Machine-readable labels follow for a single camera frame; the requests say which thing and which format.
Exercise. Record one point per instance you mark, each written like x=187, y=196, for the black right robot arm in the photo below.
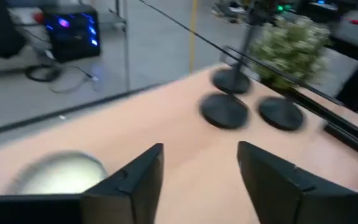
x=269, y=9

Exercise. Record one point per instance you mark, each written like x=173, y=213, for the artificial potted green plant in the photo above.
x=291, y=49

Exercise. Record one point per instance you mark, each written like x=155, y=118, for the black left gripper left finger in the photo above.
x=135, y=193

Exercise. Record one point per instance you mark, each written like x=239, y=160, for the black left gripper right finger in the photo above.
x=272, y=186

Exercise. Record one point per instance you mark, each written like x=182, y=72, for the black computer tower blue lights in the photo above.
x=73, y=34

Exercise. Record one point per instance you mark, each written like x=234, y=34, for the black aluminium table frame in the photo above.
x=353, y=137

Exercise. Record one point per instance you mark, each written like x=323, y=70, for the small red object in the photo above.
x=356, y=21

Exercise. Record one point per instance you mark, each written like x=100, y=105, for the wooden riser shelf black frame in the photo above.
x=182, y=174

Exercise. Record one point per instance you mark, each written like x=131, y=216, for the black candlestick holder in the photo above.
x=224, y=111
x=232, y=80
x=281, y=114

